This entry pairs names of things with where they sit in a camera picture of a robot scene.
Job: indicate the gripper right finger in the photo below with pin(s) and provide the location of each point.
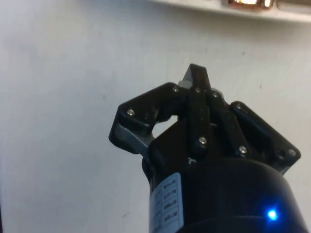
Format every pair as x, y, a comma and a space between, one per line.
262, 131

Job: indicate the rounded box lid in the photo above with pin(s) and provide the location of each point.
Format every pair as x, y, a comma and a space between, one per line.
247, 3

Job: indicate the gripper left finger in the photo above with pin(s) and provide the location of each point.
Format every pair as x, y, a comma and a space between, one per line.
136, 116

